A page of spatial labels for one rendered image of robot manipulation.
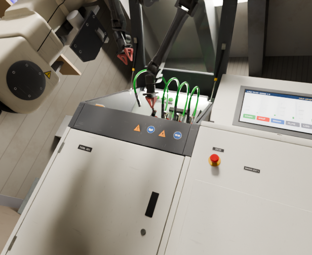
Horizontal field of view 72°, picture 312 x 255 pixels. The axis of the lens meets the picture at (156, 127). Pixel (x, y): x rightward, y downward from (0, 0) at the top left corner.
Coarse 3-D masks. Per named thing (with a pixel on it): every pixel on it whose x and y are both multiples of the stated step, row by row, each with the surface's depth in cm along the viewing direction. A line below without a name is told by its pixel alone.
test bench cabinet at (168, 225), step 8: (64, 136) 116; (56, 152) 113; (184, 160) 96; (48, 168) 110; (184, 168) 94; (184, 176) 93; (40, 184) 107; (176, 192) 91; (32, 200) 104; (176, 200) 89; (24, 208) 103; (176, 208) 88; (24, 216) 102; (168, 216) 87; (16, 224) 101; (168, 224) 86; (16, 232) 99; (168, 232) 85; (8, 240) 98; (160, 248) 83
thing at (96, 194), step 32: (64, 160) 110; (96, 160) 106; (128, 160) 102; (160, 160) 98; (64, 192) 102; (96, 192) 99; (128, 192) 95; (160, 192) 92; (32, 224) 99; (64, 224) 96; (96, 224) 92; (128, 224) 89; (160, 224) 87
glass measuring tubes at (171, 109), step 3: (171, 108) 167; (177, 108) 166; (171, 111) 167; (177, 111) 165; (180, 111) 164; (186, 111) 163; (168, 114) 169; (171, 114) 167; (186, 114) 165; (168, 117) 165; (180, 117) 165; (183, 120) 164
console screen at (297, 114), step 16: (240, 96) 137; (256, 96) 135; (272, 96) 133; (288, 96) 131; (304, 96) 129; (240, 112) 129; (256, 112) 127; (272, 112) 125; (288, 112) 123; (304, 112) 122; (256, 128) 120; (272, 128) 118; (288, 128) 117; (304, 128) 115
